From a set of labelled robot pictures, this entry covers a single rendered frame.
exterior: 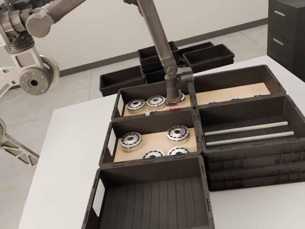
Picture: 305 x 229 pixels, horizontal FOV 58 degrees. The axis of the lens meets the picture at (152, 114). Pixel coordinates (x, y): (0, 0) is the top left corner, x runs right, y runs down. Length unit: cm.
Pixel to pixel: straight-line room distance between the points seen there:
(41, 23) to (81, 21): 319
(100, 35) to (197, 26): 148
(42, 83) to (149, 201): 78
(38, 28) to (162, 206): 76
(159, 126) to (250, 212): 53
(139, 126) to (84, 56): 322
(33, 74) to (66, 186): 56
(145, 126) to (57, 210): 54
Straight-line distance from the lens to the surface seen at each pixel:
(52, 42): 440
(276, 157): 111
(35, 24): 108
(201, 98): 149
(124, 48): 436
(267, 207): 115
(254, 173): 114
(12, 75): 159
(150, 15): 109
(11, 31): 112
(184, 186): 105
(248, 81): 156
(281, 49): 277
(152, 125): 128
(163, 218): 98
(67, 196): 138
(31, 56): 144
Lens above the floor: 163
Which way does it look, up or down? 34 degrees down
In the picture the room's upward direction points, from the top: 14 degrees counter-clockwise
